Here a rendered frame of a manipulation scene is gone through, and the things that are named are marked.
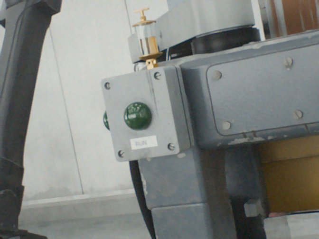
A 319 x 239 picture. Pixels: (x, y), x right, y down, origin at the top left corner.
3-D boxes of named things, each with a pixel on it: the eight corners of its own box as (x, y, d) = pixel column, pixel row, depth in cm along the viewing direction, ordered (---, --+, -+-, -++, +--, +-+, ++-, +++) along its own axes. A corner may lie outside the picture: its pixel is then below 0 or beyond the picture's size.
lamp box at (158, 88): (116, 162, 63) (99, 79, 63) (134, 155, 67) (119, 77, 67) (180, 153, 60) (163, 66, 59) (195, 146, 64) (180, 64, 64)
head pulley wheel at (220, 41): (183, 60, 76) (180, 41, 75) (207, 58, 84) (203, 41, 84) (251, 46, 72) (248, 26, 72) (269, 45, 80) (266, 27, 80)
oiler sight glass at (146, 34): (136, 56, 68) (130, 26, 68) (145, 56, 71) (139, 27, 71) (155, 52, 67) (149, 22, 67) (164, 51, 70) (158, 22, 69)
